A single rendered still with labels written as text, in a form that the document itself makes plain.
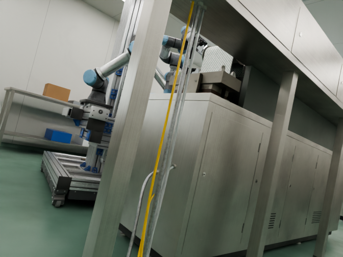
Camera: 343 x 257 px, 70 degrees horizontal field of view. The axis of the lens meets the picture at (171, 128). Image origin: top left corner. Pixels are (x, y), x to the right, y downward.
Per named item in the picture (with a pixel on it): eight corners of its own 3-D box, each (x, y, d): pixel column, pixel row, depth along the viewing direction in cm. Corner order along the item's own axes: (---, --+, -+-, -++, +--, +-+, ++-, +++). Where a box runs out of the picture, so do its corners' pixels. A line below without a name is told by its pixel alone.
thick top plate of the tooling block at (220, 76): (186, 93, 160) (188, 83, 160) (239, 92, 130) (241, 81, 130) (168, 84, 150) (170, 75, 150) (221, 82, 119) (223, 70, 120)
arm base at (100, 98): (84, 100, 206) (88, 89, 207) (102, 105, 214) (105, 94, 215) (89, 100, 194) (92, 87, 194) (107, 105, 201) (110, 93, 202)
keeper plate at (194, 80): (185, 94, 137) (189, 75, 137) (198, 94, 129) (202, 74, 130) (181, 93, 135) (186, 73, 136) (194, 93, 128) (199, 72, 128)
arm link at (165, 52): (158, 50, 234) (163, 29, 186) (169, 53, 235) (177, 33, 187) (155, 62, 234) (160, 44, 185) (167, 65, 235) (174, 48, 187)
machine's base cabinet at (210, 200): (279, 217, 322) (292, 153, 327) (336, 239, 273) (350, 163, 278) (104, 229, 157) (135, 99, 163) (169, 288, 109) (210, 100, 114)
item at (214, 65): (197, 87, 160) (203, 60, 161) (226, 86, 142) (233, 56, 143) (196, 87, 159) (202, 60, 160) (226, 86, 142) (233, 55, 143)
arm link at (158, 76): (136, 58, 207) (170, 103, 198) (132, 53, 196) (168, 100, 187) (147, 49, 206) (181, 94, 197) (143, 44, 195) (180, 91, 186)
